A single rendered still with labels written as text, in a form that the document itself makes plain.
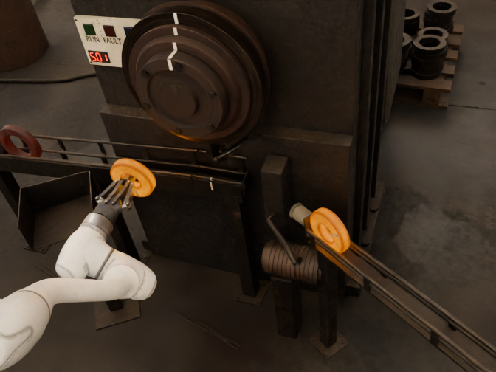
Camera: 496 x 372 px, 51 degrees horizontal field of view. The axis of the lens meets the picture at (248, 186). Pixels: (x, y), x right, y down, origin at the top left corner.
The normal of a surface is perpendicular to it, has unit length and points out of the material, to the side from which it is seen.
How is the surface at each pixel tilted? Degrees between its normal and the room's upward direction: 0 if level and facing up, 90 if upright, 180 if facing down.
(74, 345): 0
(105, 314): 0
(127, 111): 0
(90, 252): 39
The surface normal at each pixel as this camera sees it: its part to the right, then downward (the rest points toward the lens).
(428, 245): -0.11, -0.72
